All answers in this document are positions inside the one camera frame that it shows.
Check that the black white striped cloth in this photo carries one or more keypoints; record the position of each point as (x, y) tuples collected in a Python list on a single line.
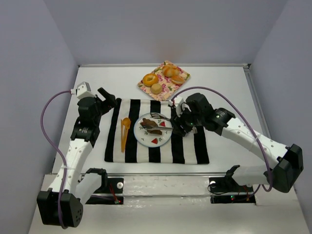
[(129, 142)]

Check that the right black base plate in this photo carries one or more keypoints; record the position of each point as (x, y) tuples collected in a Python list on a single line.
[(224, 191)]

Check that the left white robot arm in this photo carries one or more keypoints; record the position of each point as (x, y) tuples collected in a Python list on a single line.
[(62, 203)]

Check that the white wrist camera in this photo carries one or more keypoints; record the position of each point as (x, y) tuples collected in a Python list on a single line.
[(176, 105), (83, 90)]

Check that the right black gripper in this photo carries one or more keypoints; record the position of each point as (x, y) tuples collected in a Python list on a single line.
[(182, 123)]

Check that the white watermelon pattern plate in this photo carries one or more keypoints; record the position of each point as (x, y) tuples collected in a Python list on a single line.
[(150, 140)]

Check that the knotted bread roll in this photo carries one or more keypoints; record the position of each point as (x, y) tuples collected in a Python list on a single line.
[(170, 70)]

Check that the orange plastic spoon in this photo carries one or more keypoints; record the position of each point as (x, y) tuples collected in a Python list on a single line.
[(128, 123)]

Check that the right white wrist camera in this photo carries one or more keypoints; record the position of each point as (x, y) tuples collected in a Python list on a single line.
[(176, 105)]

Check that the floral serving tray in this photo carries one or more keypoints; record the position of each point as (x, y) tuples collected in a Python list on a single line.
[(168, 88)]

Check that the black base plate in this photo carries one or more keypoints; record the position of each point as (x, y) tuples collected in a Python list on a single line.
[(224, 191), (112, 194)]

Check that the metal tongs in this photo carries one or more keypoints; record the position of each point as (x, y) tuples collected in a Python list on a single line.
[(163, 122)]

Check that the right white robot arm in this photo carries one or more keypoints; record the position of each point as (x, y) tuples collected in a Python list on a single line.
[(282, 164)]

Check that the small round muffin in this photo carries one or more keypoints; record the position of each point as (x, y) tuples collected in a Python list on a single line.
[(156, 88)]

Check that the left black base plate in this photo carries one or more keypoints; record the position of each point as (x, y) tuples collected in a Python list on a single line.
[(112, 194)]

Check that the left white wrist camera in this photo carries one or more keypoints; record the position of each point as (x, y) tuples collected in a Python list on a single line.
[(83, 90)]

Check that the sandwich bun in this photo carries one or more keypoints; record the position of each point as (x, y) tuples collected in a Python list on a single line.
[(178, 80)]

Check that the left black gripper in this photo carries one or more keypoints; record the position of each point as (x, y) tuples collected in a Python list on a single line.
[(102, 101)]

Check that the brown chocolate bread slice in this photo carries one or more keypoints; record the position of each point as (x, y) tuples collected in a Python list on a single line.
[(148, 125)]

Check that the golden bagel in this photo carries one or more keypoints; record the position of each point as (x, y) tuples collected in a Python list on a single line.
[(150, 79)]

